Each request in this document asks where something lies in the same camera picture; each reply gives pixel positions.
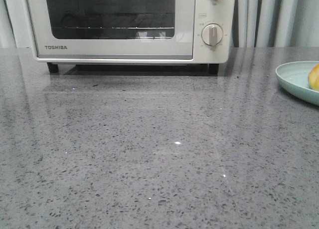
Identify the glass oven door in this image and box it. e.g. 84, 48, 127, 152
26, 0, 195, 59

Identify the golden croissant bread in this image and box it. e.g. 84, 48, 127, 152
308, 64, 319, 91

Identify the lower oven control knob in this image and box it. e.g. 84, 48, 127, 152
201, 24, 223, 46

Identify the white Toshiba toaster oven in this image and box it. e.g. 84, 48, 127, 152
22, 0, 235, 73

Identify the grey pleated curtain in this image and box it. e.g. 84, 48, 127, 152
0, 0, 319, 48

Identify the light green plate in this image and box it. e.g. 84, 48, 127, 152
275, 61, 319, 106

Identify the metal wire oven rack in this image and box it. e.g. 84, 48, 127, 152
51, 11, 175, 39

